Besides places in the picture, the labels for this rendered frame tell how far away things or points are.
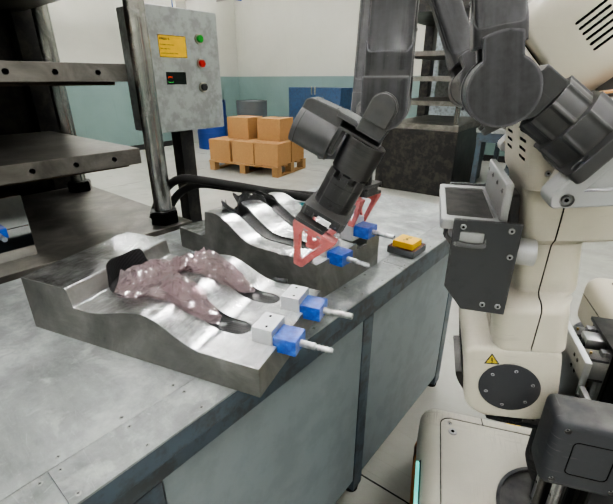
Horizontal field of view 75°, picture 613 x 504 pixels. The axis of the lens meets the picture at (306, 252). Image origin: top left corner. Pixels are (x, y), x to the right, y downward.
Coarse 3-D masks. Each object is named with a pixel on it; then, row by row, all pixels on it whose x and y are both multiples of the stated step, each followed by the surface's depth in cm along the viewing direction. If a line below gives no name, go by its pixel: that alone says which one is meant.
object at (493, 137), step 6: (480, 132) 396; (492, 132) 390; (498, 132) 387; (504, 132) 384; (480, 138) 399; (486, 138) 396; (492, 138) 393; (498, 138) 390; (480, 144) 401; (480, 150) 405; (498, 150) 476; (474, 156) 408; (498, 156) 482; (474, 162) 410; (474, 168) 412; (474, 174) 414; (474, 180) 416
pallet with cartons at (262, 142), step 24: (240, 120) 572; (264, 120) 558; (288, 120) 566; (216, 144) 582; (240, 144) 562; (264, 144) 544; (288, 144) 560; (216, 168) 599; (240, 168) 574; (288, 168) 577
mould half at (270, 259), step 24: (216, 216) 101; (264, 216) 107; (192, 240) 112; (216, 240) 104; (240, 240) 98; (264, 240) 98; (264, 264) 95; (288, 264) 89; (312, 264) 84; (312, 288) 87; (336, 288) 93
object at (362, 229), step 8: (352, 216) 96; (360, 216) 96; (360, 224) 95; (368, 224) 95; (376, 224) 95; (344, 232) 96; (352, 232) 95; (360, 232) 94; (368, 232) 92; (376, 232) 93; (384, 232) 92; (352, 240) 96
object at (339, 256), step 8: (336, 248) 88; (344, 248) 88; (328, 256) 87; (336, 256) 86; (344, 256) 85; (352, 256) 88; (336, 264) 86; (344, 264) 86; (360, 264) 84; (368, 264) 83
